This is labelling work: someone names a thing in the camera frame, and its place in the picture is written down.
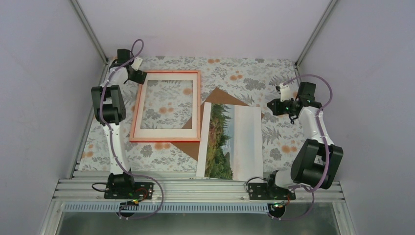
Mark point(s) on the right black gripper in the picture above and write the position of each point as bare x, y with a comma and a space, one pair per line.
276, 109

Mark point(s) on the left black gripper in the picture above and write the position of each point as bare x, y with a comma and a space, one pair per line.
137, 79

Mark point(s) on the white mat board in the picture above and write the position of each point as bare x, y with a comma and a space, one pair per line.
167, 133

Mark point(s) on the landscape photo print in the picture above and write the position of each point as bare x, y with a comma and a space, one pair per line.
232, 146

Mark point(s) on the brown backing board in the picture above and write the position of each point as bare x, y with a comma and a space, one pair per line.
217, 96

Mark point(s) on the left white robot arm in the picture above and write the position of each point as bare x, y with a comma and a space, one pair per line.
109, 110

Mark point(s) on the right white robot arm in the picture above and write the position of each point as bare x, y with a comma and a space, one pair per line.
318, 160

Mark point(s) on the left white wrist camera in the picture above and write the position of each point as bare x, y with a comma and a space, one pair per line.
136, 63

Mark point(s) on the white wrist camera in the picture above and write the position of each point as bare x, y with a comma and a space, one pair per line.
136, 63
284, 90

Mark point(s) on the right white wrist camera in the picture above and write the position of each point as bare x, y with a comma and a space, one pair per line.
284, 90

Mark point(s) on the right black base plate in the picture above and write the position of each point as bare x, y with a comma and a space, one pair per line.
261, 191

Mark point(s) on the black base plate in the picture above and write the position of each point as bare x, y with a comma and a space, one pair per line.
140, 190
261, 191

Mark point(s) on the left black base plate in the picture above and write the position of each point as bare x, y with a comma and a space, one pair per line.
140, 190

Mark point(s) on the aluminium rail base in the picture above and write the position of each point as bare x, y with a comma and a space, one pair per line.
175, 187

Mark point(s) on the grey slotted cable duct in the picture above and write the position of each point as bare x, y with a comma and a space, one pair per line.
169, 207

